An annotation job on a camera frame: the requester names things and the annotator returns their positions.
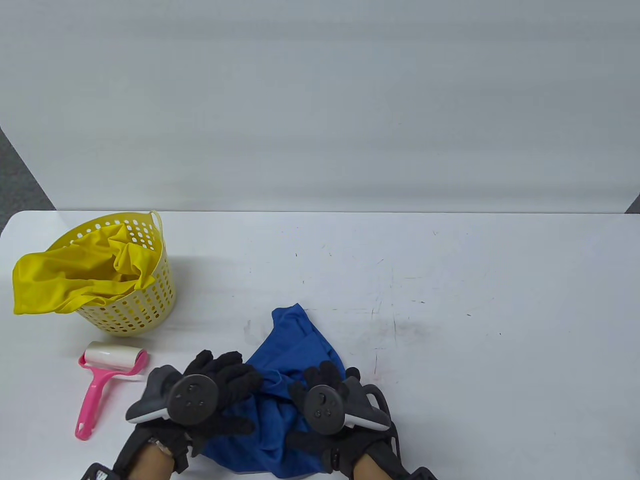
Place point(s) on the person's left hand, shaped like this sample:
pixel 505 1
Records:
pixel 235 380

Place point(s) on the person's right hand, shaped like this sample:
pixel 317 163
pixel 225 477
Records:
pixel 320 372

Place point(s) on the blue t-shirt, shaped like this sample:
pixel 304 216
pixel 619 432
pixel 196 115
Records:
pixel 300 340

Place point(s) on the pink lint roller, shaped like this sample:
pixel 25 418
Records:
pixel 92 395

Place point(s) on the yellow t-shirt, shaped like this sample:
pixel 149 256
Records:
pixel 60 280

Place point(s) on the person's right forearm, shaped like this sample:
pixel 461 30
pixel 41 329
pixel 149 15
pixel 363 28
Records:
pixel 370 472

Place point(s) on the person's left forearm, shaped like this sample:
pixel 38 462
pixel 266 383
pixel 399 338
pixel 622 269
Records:
pixel 150 465

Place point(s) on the yellow perforated plastic basket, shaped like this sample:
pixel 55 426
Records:
pixel 150 310

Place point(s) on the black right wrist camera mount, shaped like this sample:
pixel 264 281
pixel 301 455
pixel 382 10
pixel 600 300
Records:
pixel 422 474

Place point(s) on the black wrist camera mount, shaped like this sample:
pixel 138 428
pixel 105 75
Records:
pixel 422 474
pixel 95 472

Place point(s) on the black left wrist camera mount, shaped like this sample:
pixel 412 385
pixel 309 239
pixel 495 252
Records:
pixel 95 472

